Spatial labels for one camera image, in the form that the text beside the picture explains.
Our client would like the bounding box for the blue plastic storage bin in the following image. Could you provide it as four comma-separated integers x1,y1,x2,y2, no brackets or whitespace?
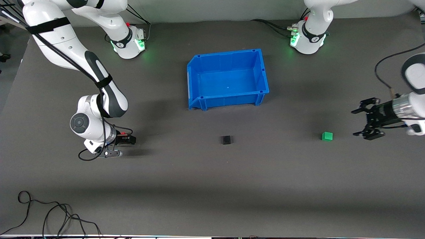
187,48,270,111

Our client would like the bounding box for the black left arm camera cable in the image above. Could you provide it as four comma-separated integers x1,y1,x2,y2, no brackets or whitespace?
374,43,425,91

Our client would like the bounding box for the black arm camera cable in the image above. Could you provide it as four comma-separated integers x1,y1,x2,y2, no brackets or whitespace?
0,2,134,162
374,43,425,91

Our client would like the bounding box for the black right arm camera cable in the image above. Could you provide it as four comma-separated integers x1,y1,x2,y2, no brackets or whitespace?
0,2,134,162

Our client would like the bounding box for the black loose table cable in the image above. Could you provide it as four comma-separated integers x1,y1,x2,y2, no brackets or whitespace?
0,191,102,238

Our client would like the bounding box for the black right arm base cable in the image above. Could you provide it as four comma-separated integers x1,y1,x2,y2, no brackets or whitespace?
105,7,152,43

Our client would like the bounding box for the black arm base cable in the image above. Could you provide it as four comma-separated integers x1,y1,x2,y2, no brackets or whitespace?
251,8,311,38
105,7,152,43

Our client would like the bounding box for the black left arm base cable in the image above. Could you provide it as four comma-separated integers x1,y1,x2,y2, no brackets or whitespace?
251,8,311,38

